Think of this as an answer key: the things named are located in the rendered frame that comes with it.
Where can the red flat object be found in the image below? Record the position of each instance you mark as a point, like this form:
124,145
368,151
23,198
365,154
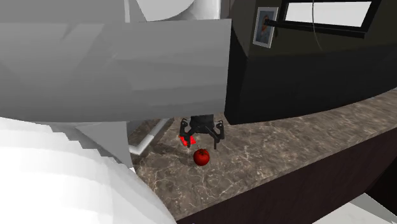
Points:
184,141

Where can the framed wall picture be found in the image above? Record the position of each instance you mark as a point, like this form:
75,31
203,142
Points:
264,28

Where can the red apple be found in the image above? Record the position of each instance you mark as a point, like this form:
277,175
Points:
201,157

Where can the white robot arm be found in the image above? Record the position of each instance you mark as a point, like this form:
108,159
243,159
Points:
93,71

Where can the black framed window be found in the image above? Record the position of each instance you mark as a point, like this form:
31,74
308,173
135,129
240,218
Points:
325,14

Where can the white long bar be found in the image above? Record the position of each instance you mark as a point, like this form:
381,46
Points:
148,138

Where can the dark counter cabinet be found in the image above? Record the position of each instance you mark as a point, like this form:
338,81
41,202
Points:
310,186

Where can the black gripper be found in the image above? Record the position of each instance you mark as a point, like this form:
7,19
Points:
202,122

